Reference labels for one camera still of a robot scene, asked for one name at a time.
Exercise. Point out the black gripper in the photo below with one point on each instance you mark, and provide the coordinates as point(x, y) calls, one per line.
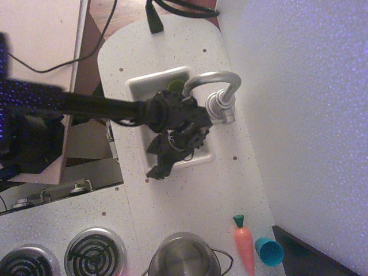
point(181, 125)

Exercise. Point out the silver curved faucet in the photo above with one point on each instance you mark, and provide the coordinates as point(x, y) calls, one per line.
point(220, 103)

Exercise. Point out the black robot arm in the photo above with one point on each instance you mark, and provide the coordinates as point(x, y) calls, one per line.
point(32, 112)

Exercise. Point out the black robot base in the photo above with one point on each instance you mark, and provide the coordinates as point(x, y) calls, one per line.
point(29, 145)

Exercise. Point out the green cup in sink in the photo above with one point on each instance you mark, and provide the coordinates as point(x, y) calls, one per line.
point(176, 86)

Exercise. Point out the stainless steel pot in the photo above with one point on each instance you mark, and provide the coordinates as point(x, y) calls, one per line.
point(185, 253)

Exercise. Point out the orange toy carrot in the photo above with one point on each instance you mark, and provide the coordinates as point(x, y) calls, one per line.
point(244, 243)

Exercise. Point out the right stove burner coil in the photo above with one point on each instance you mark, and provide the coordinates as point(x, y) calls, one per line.
point(95, 251)

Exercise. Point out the stove burner coil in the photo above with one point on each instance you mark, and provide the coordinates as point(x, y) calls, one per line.
point(30, 259)
point(95, 251)

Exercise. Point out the teal plastic cup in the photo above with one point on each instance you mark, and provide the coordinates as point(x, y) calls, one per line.
point(270, 252)

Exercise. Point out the left stove burner coil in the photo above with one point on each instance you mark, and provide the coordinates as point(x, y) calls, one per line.
point(30, 259)

